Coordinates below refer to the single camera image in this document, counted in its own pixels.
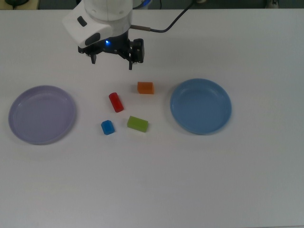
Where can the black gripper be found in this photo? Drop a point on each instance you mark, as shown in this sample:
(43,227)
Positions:
(114,44)

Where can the orange rectangular block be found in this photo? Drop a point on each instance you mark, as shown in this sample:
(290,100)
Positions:
(145,88)

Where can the red cylinder block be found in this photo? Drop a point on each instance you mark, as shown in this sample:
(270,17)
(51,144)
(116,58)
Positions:
(116,102)

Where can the green rectangular block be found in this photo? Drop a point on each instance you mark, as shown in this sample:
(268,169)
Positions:
(137,124)

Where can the small blue block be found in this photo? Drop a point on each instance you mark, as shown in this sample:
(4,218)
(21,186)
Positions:
(107,127)

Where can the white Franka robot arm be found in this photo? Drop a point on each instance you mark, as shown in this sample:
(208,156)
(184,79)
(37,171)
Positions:
(107,14)

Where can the purple plate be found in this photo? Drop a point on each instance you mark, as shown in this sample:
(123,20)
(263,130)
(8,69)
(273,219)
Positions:
(41,116)

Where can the blue plate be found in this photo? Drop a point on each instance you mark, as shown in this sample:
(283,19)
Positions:
(200,107)

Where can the dark rounded background object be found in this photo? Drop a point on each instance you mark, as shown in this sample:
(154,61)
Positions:
(16,2)

